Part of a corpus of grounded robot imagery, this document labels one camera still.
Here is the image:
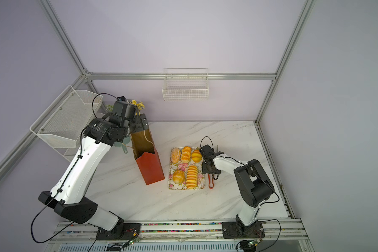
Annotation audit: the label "white mesh two-tier shelf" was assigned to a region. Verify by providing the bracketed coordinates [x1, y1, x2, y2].
[30, 86, 103, 162]

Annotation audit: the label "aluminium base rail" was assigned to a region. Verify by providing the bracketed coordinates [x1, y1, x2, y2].
[45, 219, 314, 252]

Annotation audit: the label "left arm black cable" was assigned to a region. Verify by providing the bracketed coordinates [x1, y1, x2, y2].
[30, 92, 118, 244]

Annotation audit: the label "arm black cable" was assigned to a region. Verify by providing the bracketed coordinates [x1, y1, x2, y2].
[30, 92, 118, 244]
[199, 136, 281, 252]

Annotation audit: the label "aluminium frame structure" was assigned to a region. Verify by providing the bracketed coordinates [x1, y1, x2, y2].
[0, 0, 317, 240]

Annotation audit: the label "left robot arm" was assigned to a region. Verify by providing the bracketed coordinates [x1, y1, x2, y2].
[38, 97, 149, 240]

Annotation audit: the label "white wire wall basket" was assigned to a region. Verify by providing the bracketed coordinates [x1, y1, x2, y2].
[162, 68, 209, 101]

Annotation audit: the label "long ridged yellow bread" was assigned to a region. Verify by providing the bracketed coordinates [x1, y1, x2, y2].
[185, 165, 198, 189]

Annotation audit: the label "yellow flower bouquet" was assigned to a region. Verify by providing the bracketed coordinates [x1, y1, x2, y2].
[106, 99, 145, 116]

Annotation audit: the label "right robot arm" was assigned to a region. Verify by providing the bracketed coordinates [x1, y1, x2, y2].
[200, 145, 275, 239]

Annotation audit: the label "round golden bun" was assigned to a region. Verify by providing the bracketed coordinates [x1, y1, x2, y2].
[172, 170, 185, 185]

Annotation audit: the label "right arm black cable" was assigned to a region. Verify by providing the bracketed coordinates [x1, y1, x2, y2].
[199, 136, 281, 252]

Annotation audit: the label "round sesame bun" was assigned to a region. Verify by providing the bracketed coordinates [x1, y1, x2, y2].
[170, 148, 181, 164]

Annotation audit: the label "red handled metal tongs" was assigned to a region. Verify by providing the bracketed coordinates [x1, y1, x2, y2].
[207, 144, 221, 190]

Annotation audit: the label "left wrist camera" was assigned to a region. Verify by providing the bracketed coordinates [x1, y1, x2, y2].
[117, 96, 127, 102]

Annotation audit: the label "floral rectangular tray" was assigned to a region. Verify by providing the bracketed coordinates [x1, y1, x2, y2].
[168, 147, 205, 190]

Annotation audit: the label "red brown paper bag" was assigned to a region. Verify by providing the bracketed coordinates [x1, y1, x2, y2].
[130, 129, 165, 185]

